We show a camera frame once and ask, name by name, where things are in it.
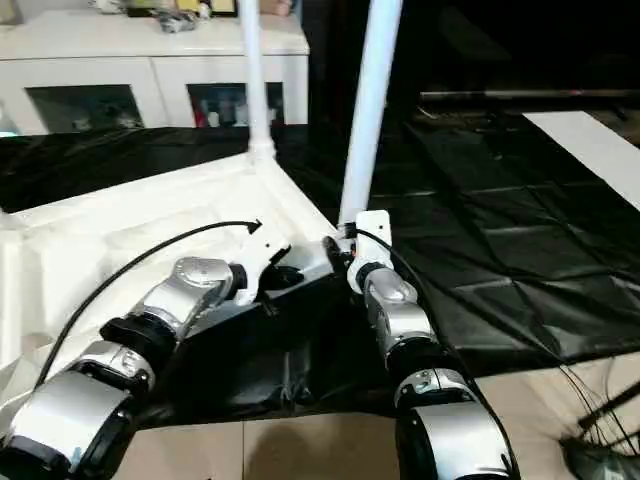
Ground white plastic table top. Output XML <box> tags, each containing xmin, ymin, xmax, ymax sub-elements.
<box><xmin>0</xmin><ymin>149</ymin><xmax>351</xmax><ymax>416</ymax></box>

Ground black work surface mat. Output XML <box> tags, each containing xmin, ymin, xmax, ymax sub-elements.
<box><xmin>0</xmin><ymin>112</ymin><xmax>640</xmax><ymax>429</ymax></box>

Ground black metal bar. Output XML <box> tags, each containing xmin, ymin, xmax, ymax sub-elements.
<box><xmin>419</xmin><ymin>89</ymin><xmax>640</xmax><ymax>100</ymax></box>

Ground white glass-door cabinet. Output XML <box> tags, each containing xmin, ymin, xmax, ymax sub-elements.
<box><xmin>0</xmin><ymin>9</ymin><xmax>310</xmax><ymax>136</ymax></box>

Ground white flat board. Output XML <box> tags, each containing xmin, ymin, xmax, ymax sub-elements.
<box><xmin>522</xmin><ymin>110</ymin><xmax>640</xmax><ymax>211</ymax></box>

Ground black tripod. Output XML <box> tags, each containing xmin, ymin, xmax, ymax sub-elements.
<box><xmin>577</xmin><ymin>379</ymin><xmax>640</xmax><ymax>431</ymax></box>

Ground dark grey tripod base bag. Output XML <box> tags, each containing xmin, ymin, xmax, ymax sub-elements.
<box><xmin>559</xmin><ymin>438</ymin><xmax>640</xmax><ymax>480</ymax></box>

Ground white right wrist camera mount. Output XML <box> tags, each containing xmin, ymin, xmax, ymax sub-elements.
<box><xmin>347</xmin><ymin>210</ymin><xmax>392</xmax><ymax>294</ymax></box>

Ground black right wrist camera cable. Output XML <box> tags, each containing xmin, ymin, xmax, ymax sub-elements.
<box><xmin>357</xmin><ymin>228</ymin><xmax>517</xmax><ymax>480</ymax></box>

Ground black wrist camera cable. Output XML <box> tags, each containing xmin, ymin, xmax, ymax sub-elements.
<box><xmin>357</xmin><ymin>228</ymin><xmax>517</xmax><ymax>480</ymax></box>
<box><xmin>34</xmin><ymin>219</ymin><xmax>264</xmax><ymax>391</ymax></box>

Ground black left wrist camera cable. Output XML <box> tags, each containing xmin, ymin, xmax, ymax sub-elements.
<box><xmin>34</xmin><ymin>219</ymin><xmax>264</xmax><ymax>391</ymax></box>

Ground black floor cables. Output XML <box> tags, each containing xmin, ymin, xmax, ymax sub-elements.
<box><xmin>557</xmin><ymin>359</ymin><xmax>640</xmax><ymax>451</ymax></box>

